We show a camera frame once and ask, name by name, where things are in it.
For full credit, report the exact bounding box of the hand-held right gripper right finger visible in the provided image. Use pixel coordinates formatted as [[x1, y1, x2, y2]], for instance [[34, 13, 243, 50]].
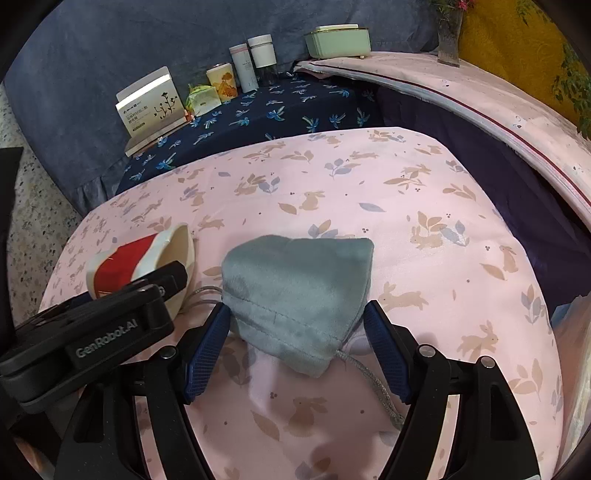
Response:
[[362, 300, 543, 480]]

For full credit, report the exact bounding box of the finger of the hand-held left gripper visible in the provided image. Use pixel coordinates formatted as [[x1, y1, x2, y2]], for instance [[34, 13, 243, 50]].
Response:
[[124, 260, 189, 301]]

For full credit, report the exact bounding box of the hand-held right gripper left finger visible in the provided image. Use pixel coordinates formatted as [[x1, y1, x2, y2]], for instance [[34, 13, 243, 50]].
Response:
[[55, 302, 234, 480]]

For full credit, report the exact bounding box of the red and white paper cup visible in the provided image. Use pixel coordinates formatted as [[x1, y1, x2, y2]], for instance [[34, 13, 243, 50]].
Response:
[[87, 223, 195, 319]]

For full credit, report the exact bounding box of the grey drawstring pouch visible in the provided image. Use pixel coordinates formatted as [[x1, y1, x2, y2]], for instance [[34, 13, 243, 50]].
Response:
[[185, 234, 406, 429]]

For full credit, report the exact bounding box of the pink rabbit print tablecloth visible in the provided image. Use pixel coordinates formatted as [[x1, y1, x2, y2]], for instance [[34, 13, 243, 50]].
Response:
[[39, 127, 566, 480]]

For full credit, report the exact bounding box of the small green packet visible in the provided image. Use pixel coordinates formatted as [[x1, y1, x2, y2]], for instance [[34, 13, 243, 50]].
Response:
[[186, 84, 221, 116]]

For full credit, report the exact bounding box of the navy floral cloth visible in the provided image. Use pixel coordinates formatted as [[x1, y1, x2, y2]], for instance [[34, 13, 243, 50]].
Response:
[[115, 74, 384, 195]]

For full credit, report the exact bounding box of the yellow tin can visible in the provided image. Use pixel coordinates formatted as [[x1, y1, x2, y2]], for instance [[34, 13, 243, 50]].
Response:
[[206, 65, 238, 103]]

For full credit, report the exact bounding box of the dark purple cloth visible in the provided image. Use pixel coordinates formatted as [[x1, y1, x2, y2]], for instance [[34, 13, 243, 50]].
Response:
[[374, 85, 591, 305]]

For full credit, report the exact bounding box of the slim white canister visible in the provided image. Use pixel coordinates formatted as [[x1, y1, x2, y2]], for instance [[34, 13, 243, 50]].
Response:
[[229, 44, 259, 92]]

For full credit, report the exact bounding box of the blue-grey backdrop cloth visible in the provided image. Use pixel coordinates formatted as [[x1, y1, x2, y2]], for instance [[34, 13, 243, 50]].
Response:
[[4, 0, 439, 217]]

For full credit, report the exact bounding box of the white cap clear jar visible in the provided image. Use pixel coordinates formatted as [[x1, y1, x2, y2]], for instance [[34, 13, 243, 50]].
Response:
[[247, 34, 279, 86]]

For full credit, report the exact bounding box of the pale pink sheet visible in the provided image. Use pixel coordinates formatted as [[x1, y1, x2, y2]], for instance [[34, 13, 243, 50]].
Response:
[[293, 52, 591, 213]]

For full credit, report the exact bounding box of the mint green box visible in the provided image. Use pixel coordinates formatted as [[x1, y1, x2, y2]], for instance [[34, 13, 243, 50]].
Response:
[[304, 23, 371, 60]]

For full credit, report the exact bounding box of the glass vase with flowers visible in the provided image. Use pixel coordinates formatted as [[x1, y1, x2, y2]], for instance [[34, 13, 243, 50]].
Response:
[[427, 0, 476, 68]]

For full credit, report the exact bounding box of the potted plant in white pot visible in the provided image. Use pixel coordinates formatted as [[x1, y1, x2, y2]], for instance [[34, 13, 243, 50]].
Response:
[[551, 44, 591, 125]]

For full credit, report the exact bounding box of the yellow cloth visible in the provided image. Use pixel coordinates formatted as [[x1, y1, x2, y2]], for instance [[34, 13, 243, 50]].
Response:
[[459, 0, 591, 127]]

